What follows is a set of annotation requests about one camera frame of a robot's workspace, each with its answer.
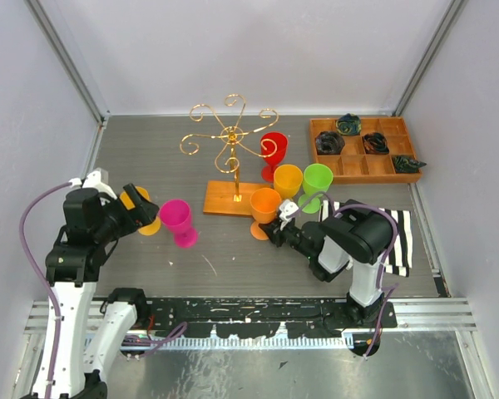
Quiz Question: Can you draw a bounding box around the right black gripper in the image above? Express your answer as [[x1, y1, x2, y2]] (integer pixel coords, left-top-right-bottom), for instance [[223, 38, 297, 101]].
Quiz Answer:
[[259, 216, 314, 260]]

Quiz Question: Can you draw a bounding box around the orange plastic wine glass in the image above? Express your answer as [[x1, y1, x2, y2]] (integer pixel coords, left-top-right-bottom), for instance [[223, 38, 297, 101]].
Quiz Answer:
[[249, 188, 282, 240]]

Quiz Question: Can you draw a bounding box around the gold wire wine glass rack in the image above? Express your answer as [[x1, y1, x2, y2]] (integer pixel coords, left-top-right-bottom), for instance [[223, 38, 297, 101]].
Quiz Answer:
[[179, 93, 279, 216]]

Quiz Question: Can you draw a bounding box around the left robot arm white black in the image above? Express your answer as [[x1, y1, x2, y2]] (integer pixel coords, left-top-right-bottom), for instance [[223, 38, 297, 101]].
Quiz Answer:
[[29, 181, 159, 398]]

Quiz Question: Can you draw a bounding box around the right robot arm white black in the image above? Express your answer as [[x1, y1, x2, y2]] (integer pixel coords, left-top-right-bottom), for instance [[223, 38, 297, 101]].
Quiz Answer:
[[259, 199, 399, 328]]

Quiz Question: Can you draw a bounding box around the yellow wine glass left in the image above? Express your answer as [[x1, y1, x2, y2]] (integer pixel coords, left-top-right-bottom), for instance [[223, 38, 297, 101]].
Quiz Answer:
[[120, 186, 161, 236]]

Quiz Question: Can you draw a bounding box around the yellow wine glass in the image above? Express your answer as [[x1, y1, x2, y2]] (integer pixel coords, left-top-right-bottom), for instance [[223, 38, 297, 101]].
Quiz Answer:
[[120, 186, 161, 236], [274, 164, 303, 200]]

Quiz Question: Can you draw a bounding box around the magenta plastic wine glass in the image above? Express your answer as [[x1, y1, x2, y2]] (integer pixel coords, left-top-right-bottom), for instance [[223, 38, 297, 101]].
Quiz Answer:
[[159, 199, 198, 249]]

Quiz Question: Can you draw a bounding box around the yellow wine glass centre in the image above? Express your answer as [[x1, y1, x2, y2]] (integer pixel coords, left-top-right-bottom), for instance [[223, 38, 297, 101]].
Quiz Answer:
[[274, 164, 303, 200]]

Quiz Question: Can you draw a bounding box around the green plastic wine glass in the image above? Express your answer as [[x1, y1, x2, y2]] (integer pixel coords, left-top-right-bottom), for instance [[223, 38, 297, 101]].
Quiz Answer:
[[298, 163, 333, 214]]

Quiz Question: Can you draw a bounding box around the red plastic wine glass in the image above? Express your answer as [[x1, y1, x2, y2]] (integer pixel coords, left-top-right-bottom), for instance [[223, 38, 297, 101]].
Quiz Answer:
[[260, 131, 289, 182]]

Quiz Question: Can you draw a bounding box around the dark rolled tie left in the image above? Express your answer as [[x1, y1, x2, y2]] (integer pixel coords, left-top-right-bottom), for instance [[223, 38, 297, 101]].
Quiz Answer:
[[315, 131, 345, 155]]

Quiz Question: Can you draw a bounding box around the dark rolled tie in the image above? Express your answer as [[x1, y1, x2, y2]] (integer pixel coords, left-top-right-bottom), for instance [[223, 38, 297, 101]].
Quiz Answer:
[[392, 155, 427, 174], [363, 132, 389, 155], [315, 131, 345, 155], [336, 113, 362, 136]]

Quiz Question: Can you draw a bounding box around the wooden compartment tray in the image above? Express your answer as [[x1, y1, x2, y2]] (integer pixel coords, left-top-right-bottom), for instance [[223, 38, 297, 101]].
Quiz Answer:
[[309, 116, 422, 185]]

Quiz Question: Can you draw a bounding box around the dark rolled tie top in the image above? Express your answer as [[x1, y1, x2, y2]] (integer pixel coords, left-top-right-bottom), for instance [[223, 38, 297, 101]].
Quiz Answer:
[[336, 113, 362, 136]]

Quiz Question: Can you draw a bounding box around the black white striped cloth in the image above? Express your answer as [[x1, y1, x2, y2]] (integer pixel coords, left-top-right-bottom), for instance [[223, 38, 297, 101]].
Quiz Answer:
[[310, 199, 413, 282]]

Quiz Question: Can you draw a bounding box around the dark rolled tie middle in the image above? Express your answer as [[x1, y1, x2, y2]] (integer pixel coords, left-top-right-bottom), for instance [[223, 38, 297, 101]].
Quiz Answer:
[[363, 132, 389, 155]]

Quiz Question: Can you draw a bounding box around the dark rolled tie right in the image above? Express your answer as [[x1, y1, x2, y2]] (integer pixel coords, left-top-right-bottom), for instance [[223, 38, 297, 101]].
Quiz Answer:
[[392, 155, 427, 174]]

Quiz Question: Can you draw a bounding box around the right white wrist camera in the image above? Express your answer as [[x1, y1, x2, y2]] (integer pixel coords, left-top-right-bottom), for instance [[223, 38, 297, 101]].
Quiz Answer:
[[278, 199, 299, 221]]

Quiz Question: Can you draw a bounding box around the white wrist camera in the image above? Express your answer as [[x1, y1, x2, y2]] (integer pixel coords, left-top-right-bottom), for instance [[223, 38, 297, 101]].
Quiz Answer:
[[278, 199, 299, 221], [68, 168, 117, 205]]

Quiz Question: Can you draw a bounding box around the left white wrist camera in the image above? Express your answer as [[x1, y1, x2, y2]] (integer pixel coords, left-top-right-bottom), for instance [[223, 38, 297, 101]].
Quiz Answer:
[[68, 168, 117, 205]]

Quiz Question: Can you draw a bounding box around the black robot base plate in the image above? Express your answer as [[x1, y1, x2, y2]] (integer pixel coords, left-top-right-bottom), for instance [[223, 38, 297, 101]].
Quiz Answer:
[[101, 297, 398, 340]]

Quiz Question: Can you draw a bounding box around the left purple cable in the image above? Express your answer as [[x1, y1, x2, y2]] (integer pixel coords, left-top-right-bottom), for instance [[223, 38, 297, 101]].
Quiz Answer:
[[19, 181, 82, 396]]

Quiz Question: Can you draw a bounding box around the grey slotted cable duct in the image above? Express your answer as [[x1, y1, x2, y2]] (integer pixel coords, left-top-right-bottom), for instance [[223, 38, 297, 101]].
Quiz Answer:
[[60, 334, 354, 352]]

